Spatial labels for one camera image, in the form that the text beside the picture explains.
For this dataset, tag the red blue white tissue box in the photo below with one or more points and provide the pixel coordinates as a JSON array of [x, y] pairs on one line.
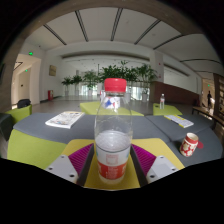
[[106, 102]]

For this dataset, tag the long wooden bench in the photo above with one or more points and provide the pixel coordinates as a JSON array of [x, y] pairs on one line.
[[208, 115]]

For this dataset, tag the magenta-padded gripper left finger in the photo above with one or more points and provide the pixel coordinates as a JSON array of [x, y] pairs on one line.
[[63, 166]]

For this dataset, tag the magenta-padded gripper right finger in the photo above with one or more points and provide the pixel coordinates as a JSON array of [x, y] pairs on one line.
[[161, 166]]

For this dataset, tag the framed wall picture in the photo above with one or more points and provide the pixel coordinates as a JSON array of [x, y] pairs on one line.
[[52, 70]]

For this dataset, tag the clear red-capped water bottle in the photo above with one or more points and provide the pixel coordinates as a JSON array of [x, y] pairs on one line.
[[112, 146]]

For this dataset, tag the brown wooden reception counter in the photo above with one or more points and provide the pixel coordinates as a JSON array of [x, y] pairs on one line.
[[176, 94]]

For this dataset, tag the red fire extinguisher box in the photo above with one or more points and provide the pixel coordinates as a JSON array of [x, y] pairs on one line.
[[50, 95]]

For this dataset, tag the potted green plants group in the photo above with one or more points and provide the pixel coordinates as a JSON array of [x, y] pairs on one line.
[[133, 75]]

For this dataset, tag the green exit sign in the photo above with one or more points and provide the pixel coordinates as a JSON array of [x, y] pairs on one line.
[[30, 53]]

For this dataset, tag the white open magazine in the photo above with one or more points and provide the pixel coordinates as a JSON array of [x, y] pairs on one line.
[[65, 119]]

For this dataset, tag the red and white floral cup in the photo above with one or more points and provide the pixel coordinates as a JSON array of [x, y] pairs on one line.
[[188, 145]]

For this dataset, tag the person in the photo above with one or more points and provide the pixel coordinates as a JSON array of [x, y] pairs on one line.
[[209, 100]]

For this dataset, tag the small clear water bottle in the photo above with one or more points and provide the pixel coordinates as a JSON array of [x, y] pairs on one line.
[[162, 101]]

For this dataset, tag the yellow-edged open magazine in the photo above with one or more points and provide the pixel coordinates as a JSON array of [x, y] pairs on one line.
[[179, 120]]

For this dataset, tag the wooden shelf unit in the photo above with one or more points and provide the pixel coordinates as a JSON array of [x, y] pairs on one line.
[[220, 96]]

